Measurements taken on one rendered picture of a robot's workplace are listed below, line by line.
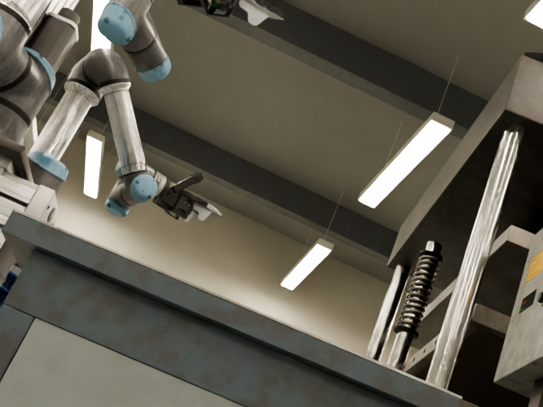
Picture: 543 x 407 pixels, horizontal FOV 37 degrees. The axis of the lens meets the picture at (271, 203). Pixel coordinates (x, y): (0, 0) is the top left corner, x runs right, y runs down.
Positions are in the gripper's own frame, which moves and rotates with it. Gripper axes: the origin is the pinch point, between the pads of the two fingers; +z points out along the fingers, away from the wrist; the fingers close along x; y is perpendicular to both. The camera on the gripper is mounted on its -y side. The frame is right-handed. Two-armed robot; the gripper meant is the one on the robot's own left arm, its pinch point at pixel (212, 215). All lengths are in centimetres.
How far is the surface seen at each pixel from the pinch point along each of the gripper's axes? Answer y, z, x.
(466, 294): 6, 34, 90
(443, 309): -8, 76, 33
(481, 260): -4, 35, 89
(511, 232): -18, 44, 86
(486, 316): 7, 44, 89
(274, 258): -170, 336, -608
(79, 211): -109, 121, -689
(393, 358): 13, 72, 25
